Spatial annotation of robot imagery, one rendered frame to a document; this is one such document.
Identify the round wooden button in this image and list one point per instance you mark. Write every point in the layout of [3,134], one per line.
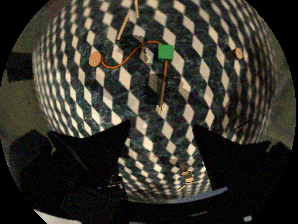
[95,59]

